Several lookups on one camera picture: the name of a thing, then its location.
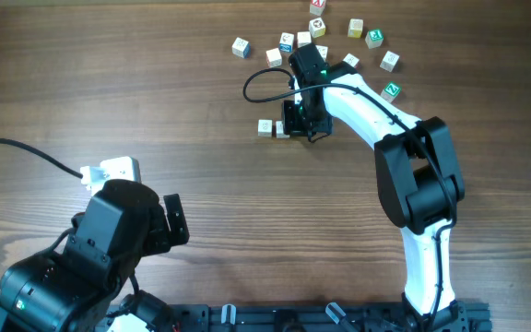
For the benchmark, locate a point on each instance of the wooden block beside blue one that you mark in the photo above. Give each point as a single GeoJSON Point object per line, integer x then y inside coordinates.
{"type": "Point", "coordinates": [303, 38]}

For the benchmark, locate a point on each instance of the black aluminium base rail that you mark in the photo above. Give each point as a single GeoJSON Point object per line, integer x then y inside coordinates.
{"type": "Point", "coordinates": [380, 316]}

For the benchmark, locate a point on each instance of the blue edged wooden block left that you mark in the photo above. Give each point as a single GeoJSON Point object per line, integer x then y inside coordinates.
{"type": "Point", "coordinates": [241, 47]}

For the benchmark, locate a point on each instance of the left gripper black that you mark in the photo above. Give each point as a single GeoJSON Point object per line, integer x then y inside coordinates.
{"type": "Point", "coordinates": [160, 240]}

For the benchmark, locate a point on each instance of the green letter wooden block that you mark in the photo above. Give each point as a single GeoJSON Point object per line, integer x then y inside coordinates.
{"type": "Point", "coordinates": [374, 38]}

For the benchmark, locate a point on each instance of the green Z wooden block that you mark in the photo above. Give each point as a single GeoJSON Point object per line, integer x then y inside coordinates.
{"type": "Point", "coordinates": [390, 91]}

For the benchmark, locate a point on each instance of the wooden block red picture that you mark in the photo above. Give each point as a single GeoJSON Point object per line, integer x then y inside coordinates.
{"type": "Point", "coordinates": [351, 60]}

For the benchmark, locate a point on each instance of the red X wooden block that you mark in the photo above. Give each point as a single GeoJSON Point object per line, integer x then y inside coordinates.
{"type": "Point", "coordinates": [317, 7]}

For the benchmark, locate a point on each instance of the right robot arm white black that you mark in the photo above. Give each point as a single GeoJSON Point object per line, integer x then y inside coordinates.
{"type": "Point", "coordinates": [417, 172]}

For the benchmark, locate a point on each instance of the white wooden block far right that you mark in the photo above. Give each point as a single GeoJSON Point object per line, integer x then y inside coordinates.
{"type": "Point", "coordinates": [389, 61]}

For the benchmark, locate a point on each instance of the yellow wooden block with animal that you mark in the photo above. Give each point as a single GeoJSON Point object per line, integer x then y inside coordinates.
{"type": "Point", "coordinates": [317, 27]}

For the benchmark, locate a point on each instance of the wooden block number six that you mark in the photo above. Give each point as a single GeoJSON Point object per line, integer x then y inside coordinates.
{"type": "Point", "coordinates": [265, 127]}

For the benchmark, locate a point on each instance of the wooden block number nine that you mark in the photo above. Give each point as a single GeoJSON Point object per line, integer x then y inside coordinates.
{"type": "Point", "coordinates": [280, 133]}

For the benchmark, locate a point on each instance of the wooden block number eight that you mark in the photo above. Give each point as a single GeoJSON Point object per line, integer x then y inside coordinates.
{"type": "Point", "coordinates": [273, 58]}

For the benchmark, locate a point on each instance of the blue sided wooden block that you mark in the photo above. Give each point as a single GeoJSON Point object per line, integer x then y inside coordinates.
{"type": "Point", "coordinates": [286, 42]}

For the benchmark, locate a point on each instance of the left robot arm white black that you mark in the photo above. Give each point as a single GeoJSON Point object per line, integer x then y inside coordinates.
{"type": "Point", "coordinates": [88, 273]}

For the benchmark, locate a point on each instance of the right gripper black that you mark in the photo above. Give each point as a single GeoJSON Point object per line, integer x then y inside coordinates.
{"type": "Point", "coordinates": [291, 128]}

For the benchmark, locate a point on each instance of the yellow plain wooden block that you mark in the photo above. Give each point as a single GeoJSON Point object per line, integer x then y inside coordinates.
{"type": "Point", "coordinates": [355, 28]}

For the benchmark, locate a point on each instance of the wooden block number one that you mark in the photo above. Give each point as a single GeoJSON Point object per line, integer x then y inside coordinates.
{"type": "Point", "coordinates": [323, 51]}

